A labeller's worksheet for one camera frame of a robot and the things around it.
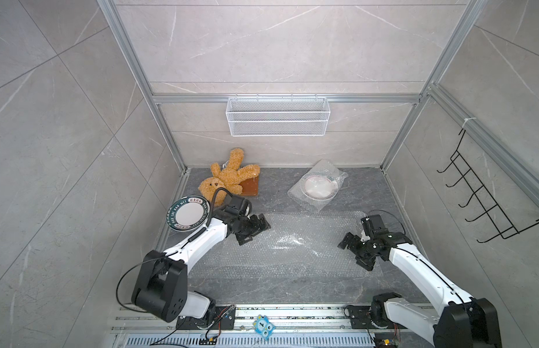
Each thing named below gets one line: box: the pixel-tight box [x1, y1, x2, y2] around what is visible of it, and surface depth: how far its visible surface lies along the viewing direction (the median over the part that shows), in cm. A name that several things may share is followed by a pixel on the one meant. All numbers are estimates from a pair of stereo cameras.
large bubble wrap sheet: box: [190, 211, 384, 278], surface depth 89 cm
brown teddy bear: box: [198, 147, 261, 207], surface depth 109 cm
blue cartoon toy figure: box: [252, 314, 277, 341], surface depth 72 cm
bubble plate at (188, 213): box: [166, 195, 211, 232], surface depth 103 cm
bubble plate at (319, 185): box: [286, 158, 349, 211], surface depth 110 cm
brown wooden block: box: [238, 175, 259, 197], surface depth 109 cm
